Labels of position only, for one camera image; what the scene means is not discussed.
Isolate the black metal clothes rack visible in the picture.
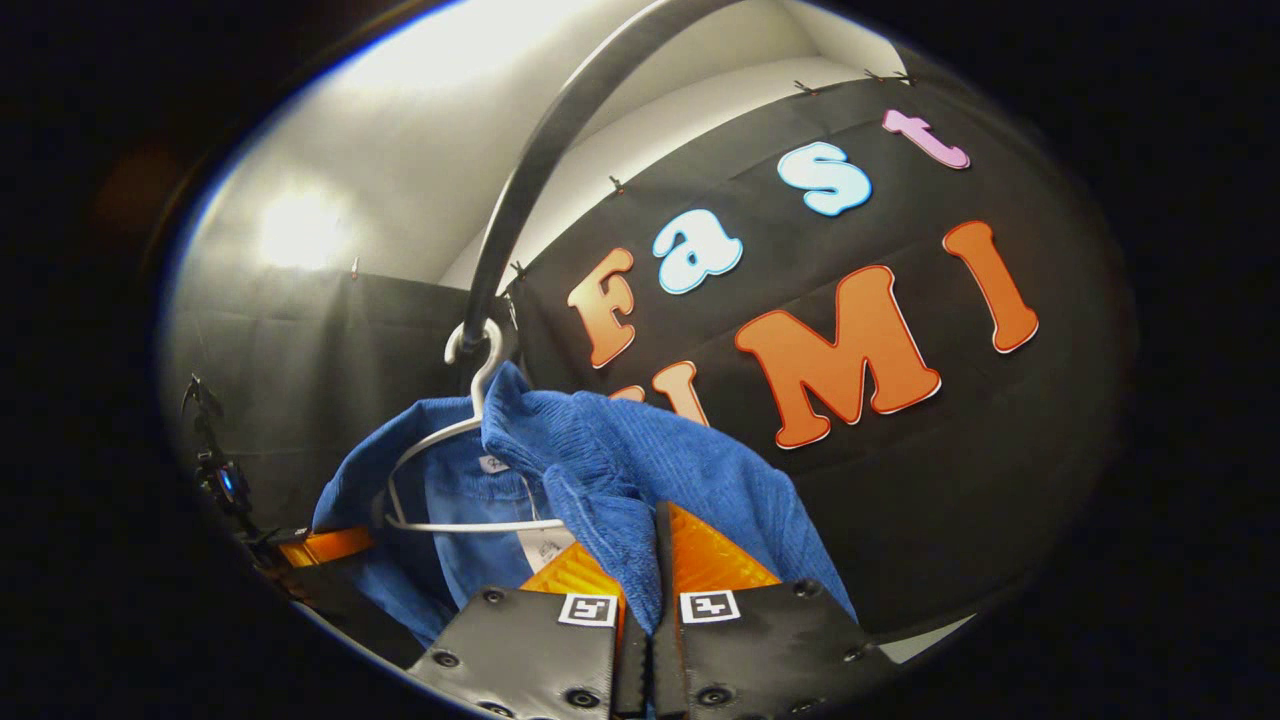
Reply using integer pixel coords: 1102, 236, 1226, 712
458, 0, 746, 351

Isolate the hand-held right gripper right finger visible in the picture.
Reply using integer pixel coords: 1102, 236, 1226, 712
652, 502, 903, 720

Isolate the black backdrop cloth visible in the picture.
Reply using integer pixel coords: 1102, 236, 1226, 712
165, 75, 1136, 641

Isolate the blue corduroy jacket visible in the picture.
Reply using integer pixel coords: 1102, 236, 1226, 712
312, 360, 859, 651

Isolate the white hanger with jacket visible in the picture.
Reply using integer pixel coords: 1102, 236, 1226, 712
373, 318, 568, 536

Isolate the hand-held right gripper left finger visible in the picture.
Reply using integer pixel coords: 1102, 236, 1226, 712
408, 540, 653, 720

